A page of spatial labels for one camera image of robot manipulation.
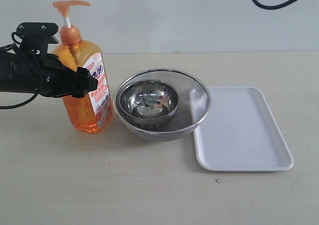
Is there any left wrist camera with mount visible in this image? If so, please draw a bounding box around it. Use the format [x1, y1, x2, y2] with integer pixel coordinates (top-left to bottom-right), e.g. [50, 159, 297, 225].
[11, 22, 59, 55]

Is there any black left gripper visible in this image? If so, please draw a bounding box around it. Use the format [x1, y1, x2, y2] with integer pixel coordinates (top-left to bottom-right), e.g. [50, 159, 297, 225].
[32, 53, 98, 98]

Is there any orange pump soap bottle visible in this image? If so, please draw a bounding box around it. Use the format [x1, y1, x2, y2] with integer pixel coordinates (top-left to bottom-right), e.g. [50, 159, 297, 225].
[52, 0, 113, 134]

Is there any steel mesh strainer bowl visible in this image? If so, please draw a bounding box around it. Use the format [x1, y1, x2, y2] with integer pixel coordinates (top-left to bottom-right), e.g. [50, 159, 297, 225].
[113, 68, 211, 142]

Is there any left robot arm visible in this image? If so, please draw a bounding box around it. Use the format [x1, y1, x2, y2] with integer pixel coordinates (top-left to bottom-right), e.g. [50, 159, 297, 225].
[0, 44, 98, 98]

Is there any small stainless steel bowl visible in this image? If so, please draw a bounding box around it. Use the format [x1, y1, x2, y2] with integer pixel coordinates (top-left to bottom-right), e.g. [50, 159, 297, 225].
[117, 79, 179, 125]

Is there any white rectangular plastic tray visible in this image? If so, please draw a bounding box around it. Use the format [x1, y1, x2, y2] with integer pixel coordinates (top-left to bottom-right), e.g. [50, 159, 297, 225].
[193, 86, 294, 172]

